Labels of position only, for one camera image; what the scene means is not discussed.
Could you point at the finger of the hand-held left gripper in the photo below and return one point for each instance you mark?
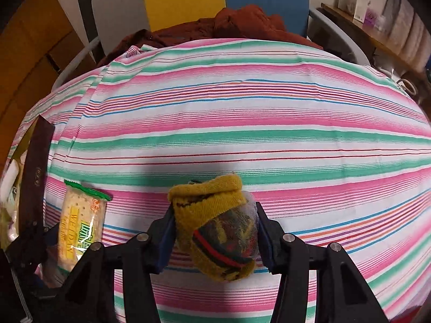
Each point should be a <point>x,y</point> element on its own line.
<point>33,239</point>

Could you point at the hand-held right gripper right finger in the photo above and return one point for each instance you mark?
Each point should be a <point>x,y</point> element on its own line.
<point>264,242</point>

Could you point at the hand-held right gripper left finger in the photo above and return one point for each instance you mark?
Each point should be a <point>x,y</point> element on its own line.
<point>166,242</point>

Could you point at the green cracker packet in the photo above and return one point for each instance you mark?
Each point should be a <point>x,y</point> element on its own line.
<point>80,215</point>

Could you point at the yellow patterned sock bundle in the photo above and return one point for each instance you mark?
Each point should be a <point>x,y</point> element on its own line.
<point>212,215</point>

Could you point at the maroon box with gold lining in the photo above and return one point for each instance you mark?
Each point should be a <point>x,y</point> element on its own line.
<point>35,175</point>

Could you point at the pink green striped bed sheet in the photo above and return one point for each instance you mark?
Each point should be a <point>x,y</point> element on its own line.
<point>235,124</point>

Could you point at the wooden wardrobe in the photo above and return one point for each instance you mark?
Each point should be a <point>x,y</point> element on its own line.
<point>27,40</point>

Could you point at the rust brown blanket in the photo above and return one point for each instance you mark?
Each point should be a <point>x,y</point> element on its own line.
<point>249,23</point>

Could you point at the wooden desk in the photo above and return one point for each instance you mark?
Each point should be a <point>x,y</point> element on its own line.
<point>370,37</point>

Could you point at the grey yellow blue chair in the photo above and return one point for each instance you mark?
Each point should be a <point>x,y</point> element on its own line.
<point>181,0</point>

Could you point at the small purple box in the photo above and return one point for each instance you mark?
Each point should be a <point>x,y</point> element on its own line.
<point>372,19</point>

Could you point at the white container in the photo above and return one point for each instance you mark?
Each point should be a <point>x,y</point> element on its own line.
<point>345,2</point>

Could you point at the pale patterned curtain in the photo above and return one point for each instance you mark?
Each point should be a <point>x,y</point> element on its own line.
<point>404,30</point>

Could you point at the white carton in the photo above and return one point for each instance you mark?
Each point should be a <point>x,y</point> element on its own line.
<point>361,3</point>

